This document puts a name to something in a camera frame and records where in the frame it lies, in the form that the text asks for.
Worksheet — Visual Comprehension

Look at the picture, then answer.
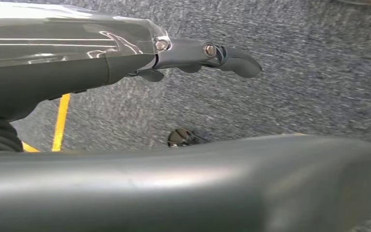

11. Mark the yellow floor tape square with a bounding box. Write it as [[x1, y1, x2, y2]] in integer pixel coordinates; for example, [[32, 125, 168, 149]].
[[21, 93, 71, 153]]

